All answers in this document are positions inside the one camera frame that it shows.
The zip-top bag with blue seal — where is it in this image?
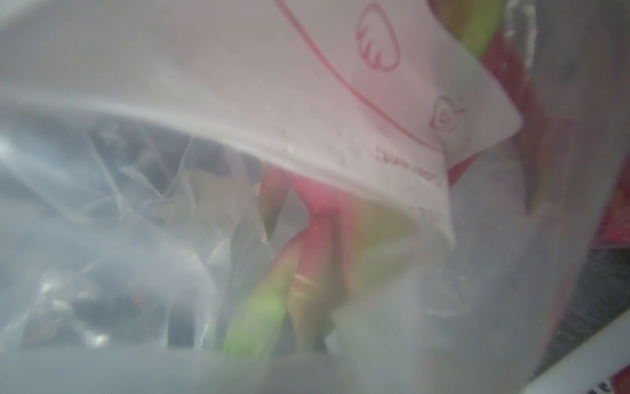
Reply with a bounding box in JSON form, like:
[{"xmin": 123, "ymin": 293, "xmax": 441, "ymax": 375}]
[{"xmin": 1, "ymin": 1, "xmax": 629, "ymax": 393}]

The white perforated plastic basket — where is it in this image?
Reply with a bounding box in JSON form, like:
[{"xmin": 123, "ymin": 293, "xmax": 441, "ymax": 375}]
[{"xmin": 523, "ymin": 311, "xmax": 629, "ymax": 394}]

